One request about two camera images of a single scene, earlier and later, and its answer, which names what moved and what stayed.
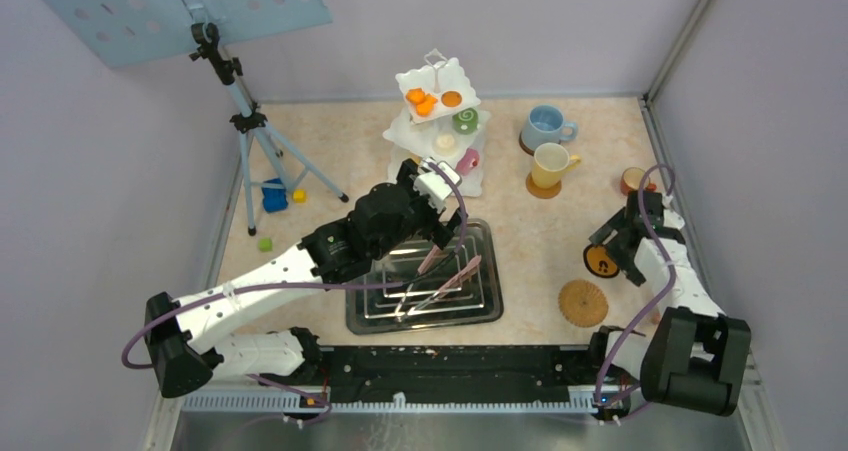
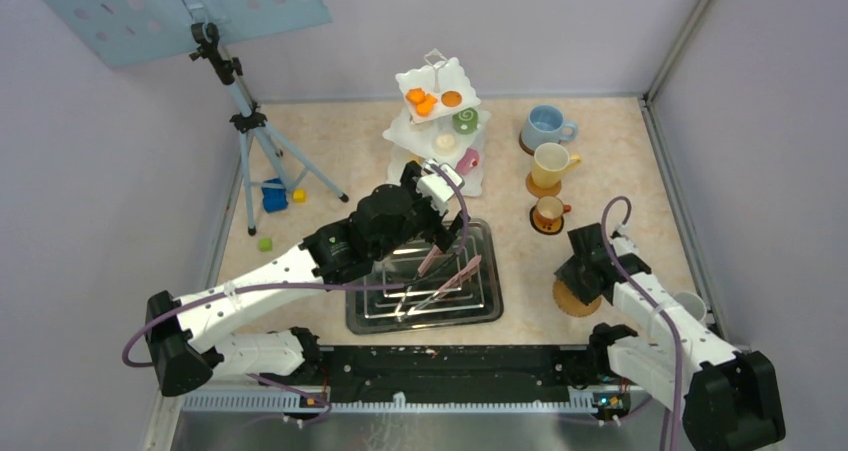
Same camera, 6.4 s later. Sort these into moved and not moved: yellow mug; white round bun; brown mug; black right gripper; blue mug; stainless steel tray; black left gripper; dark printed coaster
Moved: brown mug; black right gripper; dark printed coaster
Not moved: white round bun; blue mug; stainless steel tray; black left gripper; yellow mug
